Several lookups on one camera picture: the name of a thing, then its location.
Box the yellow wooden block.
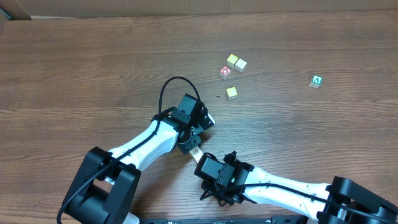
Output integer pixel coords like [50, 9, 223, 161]
[226, 54, 239, 68]
[226, 87, 238, 100]

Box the yellow wooden block centre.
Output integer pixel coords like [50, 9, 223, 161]
[226, 87, 238, 100]

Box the yellow wooden block upper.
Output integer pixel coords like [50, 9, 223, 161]
[226, 54, 239, 68]

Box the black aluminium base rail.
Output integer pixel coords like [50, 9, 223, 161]
[139, 215, 308, 224]

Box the brown animal wooden block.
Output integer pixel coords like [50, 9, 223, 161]
[189, 146, 203, 163]

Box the red circle wooden block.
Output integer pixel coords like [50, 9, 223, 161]
[219, 66, 232, 80]

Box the white wooden block upper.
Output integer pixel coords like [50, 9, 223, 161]
[234, 58, 247, 73]

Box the green V wooden block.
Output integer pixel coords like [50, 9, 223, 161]
[309, 75, 323, 88]

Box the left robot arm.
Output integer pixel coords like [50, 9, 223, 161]
[59, 94, 215, 224]

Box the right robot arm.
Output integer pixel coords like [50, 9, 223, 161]
[192, 151, 397, 223]

